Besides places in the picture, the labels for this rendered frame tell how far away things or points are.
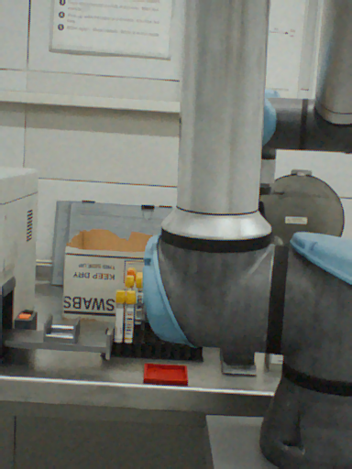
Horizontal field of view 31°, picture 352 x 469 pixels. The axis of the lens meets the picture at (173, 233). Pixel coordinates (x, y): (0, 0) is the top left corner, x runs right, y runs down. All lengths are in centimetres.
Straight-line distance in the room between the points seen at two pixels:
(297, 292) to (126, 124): 104
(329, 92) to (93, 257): 62
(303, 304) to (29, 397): 51
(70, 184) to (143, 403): 77
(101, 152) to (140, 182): 12
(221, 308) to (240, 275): 4
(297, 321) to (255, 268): 7
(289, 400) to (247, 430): 10
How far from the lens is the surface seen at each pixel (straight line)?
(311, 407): 67
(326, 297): 64
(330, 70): 83
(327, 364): 65
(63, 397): 100
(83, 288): 130
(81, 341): 105
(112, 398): 100
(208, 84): 63
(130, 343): 110
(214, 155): 63
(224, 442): 74
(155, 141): 160
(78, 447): 180
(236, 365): 106
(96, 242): 156
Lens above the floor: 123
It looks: 8 degrees down
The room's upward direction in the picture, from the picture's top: 4 degrees clockwise
